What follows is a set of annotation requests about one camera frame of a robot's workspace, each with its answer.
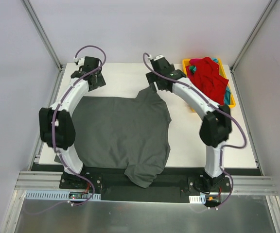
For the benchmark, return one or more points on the aluminium frame post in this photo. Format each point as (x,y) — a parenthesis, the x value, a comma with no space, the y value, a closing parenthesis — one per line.
(41,32)
(260,22)

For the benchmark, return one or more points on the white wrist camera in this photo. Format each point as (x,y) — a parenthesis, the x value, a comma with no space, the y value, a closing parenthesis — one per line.
(79,60)
(155,58)

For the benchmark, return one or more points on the right white cable duct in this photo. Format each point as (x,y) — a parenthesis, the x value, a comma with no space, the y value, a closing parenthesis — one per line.
(200,199)

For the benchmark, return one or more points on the white cable duct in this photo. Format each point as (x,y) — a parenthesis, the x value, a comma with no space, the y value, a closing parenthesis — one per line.
(61,195)
(200,199)

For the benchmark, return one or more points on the red t shirt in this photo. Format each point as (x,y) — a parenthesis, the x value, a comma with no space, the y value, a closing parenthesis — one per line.
(210,81)

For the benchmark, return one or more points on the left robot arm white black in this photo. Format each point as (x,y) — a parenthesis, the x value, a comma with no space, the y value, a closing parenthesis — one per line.
(57,129)

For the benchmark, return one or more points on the right aluminium frame post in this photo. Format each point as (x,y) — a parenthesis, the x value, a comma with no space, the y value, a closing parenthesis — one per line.
(260,22)

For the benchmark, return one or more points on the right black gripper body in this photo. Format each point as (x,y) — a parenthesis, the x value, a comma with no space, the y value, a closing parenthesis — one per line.
(152,80)

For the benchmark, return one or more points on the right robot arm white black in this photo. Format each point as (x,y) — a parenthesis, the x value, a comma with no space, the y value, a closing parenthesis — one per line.
(216,124)

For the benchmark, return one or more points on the yellow plastic bin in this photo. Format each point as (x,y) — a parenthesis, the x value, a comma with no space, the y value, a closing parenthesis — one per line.
(225,99)

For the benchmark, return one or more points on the left white cable duct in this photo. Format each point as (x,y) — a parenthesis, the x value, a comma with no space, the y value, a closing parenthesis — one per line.
(61,195)

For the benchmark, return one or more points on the teal t shirt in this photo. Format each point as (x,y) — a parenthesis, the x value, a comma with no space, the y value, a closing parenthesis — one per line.
(227,95)

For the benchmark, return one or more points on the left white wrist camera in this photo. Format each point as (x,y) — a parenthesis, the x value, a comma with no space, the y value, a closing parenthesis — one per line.
(79,60)

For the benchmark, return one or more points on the magenta t shirt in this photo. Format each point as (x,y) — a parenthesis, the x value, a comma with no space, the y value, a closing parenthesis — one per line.
(193,62)

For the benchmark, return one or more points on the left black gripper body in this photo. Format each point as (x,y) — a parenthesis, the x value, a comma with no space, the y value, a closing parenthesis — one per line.
(98,79)

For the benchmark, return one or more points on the left aluminium frame post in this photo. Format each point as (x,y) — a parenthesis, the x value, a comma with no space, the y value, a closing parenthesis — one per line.
(41,32)

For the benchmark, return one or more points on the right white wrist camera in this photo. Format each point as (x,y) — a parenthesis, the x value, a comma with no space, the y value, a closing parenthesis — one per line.
(155,58)

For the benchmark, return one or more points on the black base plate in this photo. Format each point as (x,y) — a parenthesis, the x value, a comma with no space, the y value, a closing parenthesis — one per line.
(173,185)

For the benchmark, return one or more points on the front aluminium rail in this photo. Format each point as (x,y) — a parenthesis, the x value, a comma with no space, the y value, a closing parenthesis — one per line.
(243,185)

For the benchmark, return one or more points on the dark grey t shirt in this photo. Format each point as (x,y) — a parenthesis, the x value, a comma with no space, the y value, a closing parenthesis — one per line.
(124,133)

